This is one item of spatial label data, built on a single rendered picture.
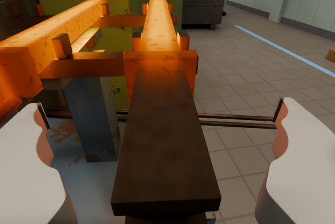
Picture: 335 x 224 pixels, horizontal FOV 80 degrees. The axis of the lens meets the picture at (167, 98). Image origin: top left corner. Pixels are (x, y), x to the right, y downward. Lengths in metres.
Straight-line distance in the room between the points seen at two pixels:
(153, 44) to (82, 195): 0.31
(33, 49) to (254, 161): 1.30
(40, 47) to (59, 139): 0.34
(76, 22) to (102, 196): 0.28
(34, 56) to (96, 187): 0.27
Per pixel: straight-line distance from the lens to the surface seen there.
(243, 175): 1.29
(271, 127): 0.54
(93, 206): 0.39
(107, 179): 0.41
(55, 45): 0.22
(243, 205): 1.18
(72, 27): 0.28
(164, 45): 0.17
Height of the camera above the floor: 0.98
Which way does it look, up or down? 33 degrees down
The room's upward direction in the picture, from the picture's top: straight up
